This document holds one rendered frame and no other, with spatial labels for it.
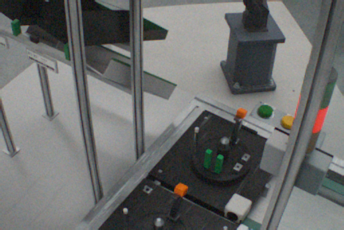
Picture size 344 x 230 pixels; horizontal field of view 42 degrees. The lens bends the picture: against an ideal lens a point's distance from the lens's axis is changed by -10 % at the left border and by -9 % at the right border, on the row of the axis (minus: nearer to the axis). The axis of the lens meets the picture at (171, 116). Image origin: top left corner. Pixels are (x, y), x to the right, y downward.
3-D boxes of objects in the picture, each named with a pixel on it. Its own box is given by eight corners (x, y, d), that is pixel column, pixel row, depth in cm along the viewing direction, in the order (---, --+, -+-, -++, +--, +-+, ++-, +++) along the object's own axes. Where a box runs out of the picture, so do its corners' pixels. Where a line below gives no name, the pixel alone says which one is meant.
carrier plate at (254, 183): (202, 116, 125) (203, 109, 123) (285, 155, 116) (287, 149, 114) (148, 178, 110) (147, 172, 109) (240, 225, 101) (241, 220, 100)
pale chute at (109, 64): (132, 76, 129) (140, 62, 129) (168, 100, 123) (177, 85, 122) (66, 51, 105) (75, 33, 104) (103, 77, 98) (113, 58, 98)
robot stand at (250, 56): (261, 60, 156) (269, 11, 142) (276, 90, 146) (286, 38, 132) (219, 64, 154) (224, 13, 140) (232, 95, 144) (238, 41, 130)
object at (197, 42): (280, 7, 187) (281, 1, 185) (385, 178, 125) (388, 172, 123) (107, 18, 177) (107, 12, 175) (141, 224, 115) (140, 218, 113)
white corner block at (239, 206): (232, 202, 106) (234, 192, 103) (249, 210, 104) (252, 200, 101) (222, 216, 103) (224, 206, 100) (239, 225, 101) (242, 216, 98)
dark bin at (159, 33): (125, 18, 114) (135, -10, 111) (165, 40, 108) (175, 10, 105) (33, 23, 92) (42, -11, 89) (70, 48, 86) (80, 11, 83)
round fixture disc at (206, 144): (210, 130, 118) (211, 124, 117) (261, 155, 113) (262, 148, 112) (179, 168, 110) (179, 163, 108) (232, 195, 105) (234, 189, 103)
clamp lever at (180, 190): (171, 211, 98) (180, 181, 95) (179, 215, 98) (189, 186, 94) (162, 218, 95) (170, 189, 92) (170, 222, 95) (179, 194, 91)
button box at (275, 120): (256, 116, 132) (259, 99, 128) (321, 146, 124) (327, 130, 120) (244, 131, 128) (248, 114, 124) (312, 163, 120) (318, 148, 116)
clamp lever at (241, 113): (231, 135, 114) (240, 106, 110) (238, 138, 113) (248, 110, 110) (225, 140, 111) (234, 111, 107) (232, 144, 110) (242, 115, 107)
